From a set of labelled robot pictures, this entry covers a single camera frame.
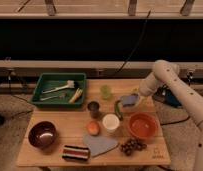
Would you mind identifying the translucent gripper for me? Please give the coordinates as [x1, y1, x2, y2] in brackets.
[128, 88, 147, 113]

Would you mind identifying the blue sponge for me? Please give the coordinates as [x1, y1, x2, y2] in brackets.
[120, 95, 138, 107]

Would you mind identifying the red bowl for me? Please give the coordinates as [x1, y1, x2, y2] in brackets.
[128, 113, 158, 140]

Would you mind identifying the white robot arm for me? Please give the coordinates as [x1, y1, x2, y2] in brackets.
[137, 60, 203, 171]

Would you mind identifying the dark purple bowl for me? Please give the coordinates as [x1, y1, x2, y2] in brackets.
[28, 121, 57, 149]

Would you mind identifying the green cucumber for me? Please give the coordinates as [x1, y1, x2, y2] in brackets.
[114, 100, 123, 121]

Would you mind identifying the green plastic cup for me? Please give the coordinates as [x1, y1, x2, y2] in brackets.
[100, 85, 111, 100]

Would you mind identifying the white cup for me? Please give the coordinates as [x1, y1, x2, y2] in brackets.
[102, 114, 120, 133]

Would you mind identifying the bunch of grapes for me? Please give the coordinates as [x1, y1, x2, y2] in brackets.
[120, 138, 147, 156]

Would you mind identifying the dark metal cup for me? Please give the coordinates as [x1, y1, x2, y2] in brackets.
[87, 101, 100, 118]

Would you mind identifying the orange fruit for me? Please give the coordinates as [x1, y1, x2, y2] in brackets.
[87, 121, 100, 136]

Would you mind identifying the grey cloth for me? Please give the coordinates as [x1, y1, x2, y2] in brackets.
[83, 134, 118, 157]

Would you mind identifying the white brush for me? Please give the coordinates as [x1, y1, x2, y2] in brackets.
[42, 80, 75, 94]

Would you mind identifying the metal fork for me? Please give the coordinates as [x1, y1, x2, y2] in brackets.
[40, 94, 66, 101]

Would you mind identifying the striped rectangular plate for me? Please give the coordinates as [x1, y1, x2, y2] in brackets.
[62, 145, 90, 161]

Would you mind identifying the green plastic tray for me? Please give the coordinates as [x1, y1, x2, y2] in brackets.
[31, 73, 86, 108]

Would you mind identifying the black cable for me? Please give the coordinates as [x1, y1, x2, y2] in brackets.
[115, 10, 152, 74]

